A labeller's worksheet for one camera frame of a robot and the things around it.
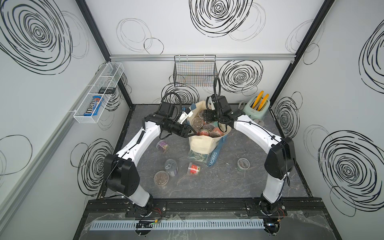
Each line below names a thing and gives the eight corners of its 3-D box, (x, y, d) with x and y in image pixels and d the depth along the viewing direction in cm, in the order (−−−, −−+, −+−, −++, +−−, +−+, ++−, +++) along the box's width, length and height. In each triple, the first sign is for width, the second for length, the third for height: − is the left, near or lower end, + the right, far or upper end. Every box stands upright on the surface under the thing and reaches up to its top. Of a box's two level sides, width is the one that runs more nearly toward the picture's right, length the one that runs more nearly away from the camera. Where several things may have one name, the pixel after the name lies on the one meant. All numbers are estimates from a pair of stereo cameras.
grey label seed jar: (166, 176, 85) (164, 171, 79) (167, 164, 90) (165, 158, 84) (177, 176, 85) (176, 171, 79) (178, 164, 90) (177, 158, 84)
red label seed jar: (187, 174, 86) (186, 171, 82) (189, 165, 90) (189, 161, 86) (198, 177, 85) (198, 174, 81) (200, 167, 89) (200, 164, 85)
